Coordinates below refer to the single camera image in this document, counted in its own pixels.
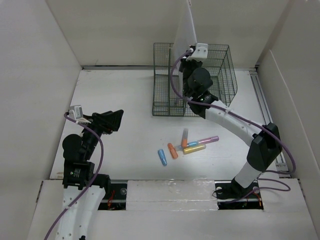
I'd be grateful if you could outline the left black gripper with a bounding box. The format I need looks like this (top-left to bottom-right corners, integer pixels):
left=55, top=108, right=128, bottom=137
left=80, top=108, right=123, bottom=159

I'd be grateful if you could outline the white notebook booklet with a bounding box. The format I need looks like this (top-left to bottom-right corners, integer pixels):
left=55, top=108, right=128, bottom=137
left=172, top=0, right=197, bottom=60

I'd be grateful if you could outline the clear zip pouch purple zipper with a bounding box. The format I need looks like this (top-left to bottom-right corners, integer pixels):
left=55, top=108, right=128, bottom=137
left=170, top=55, right=184, bottom=105

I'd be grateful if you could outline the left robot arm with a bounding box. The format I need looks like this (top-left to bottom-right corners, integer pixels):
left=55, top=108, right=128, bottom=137
left=52, top=105, right=127, bottom=240

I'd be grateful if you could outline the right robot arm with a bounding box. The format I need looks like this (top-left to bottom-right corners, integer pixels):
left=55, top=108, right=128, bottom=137
left=178, top=56, right=283, bottom=199

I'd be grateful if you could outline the blue marker pen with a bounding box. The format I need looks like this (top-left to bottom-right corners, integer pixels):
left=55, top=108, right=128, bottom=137
left=157, top=149, right=168, bottom=167

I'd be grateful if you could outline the orange capped clear marker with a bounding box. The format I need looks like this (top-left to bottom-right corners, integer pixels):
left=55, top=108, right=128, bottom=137
left=181, top=128, right=189, bottom=149

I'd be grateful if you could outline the orange marker pen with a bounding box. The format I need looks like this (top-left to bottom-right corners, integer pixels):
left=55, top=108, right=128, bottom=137
left=167, top=143, right=179, bottom=160

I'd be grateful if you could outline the pink marker pen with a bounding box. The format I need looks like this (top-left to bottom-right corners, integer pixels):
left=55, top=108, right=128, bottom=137
left=197, top=136, right=220, bottom=145

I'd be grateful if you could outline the light blue capped marker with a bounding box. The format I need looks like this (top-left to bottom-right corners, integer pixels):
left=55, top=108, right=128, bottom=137
left=174, top=141, right=199, bottom=151

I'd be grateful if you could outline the yellow marker pen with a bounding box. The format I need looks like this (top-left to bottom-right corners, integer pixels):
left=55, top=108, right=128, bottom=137
left=183, top=144, right=206, bottom=155

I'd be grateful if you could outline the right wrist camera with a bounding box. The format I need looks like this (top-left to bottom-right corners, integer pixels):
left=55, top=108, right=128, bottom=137
left=186, top=43, right=209, bottom=62

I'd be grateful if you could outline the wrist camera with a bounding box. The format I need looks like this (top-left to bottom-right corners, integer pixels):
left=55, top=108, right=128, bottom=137
left=68, top=105, right=84, bottom=121
left=186, top=43, right=209, bottom=62

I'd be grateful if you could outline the green wire mesh organizer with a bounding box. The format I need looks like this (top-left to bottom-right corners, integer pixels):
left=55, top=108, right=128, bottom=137
left=152, top=42, right=238, bottom=117

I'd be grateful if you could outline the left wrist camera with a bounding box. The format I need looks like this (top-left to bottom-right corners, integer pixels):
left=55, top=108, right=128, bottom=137
left=68, top=105, right=84, bottom=121

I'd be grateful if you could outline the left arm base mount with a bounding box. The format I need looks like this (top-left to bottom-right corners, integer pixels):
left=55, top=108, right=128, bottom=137
left=98, top=179, right=128, bottom=211

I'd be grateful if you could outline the aluminium rail right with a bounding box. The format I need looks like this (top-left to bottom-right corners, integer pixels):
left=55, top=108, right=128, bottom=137
left=249, top=70, right=289, bottom=172

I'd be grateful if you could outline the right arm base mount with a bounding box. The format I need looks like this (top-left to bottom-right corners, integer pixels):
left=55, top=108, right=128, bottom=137
left=212, top=180, right=263, bottom=210

